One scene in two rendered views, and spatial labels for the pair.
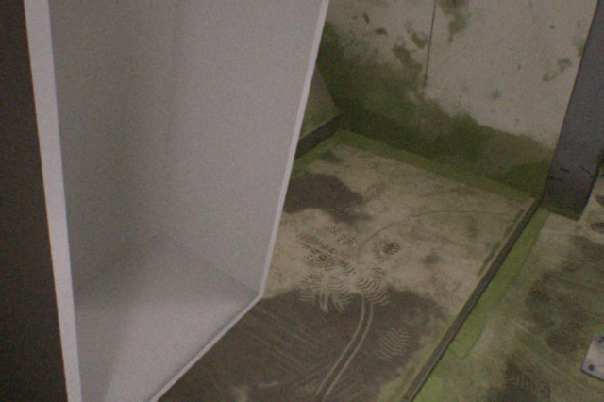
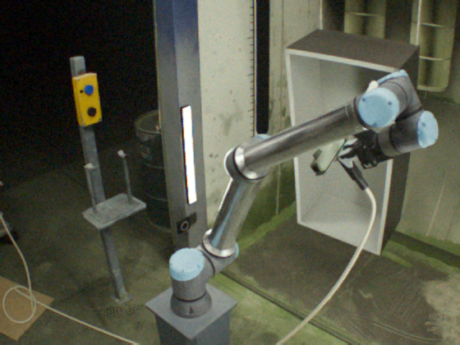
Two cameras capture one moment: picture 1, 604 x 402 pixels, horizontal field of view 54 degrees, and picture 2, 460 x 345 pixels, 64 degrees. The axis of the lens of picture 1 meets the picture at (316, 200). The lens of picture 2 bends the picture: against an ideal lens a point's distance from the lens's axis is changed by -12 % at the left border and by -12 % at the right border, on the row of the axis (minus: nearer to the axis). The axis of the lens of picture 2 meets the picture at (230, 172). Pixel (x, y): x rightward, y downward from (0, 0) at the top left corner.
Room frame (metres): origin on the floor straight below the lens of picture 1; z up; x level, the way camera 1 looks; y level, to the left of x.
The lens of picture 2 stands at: (0.59, -1.84, 2.01)
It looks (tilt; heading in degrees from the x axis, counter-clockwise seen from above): 28 degrees down; 100
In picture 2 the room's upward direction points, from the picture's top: 1 degrees counter-clockwise
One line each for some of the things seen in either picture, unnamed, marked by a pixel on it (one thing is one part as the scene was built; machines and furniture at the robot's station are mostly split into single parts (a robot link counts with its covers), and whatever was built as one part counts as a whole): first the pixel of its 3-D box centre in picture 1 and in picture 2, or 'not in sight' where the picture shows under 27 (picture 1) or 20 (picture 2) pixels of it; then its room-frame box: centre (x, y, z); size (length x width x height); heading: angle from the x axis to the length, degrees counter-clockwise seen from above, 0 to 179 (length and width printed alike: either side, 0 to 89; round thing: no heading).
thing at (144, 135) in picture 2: not in sight; (173, 168); (-0.41, 1.12, 0.44); 0.59 x 0.58 x 0.89; 128
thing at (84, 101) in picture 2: not in sight; (87, 99); (-0.47, -0.03, 1.42); 0.12 x 0.06 x 0.26; 57
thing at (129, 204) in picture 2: not in sight; (110, 185); (-0.38, -0.08, 0.95); 0.26 x 0.15 x 0.32; 57
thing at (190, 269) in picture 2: not in sight; (189, 272); (0.17, -0.55, 0.83); 0.17 x 0.15 x 0.18; 61
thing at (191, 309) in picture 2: not in sight; (190, 296); (0.17, -0.56, 0.69); 0.19 x 0.19 x 0.10
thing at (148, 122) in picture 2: not in sight; (169, 121); (-0.42, 1.13, 0.86); 0.54 x 0.54 x 0.01
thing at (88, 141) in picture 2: not in sight; (98, 195); (-0.52, 0.01, 0.82); 0.06 x 0.06 x 1.64; 57
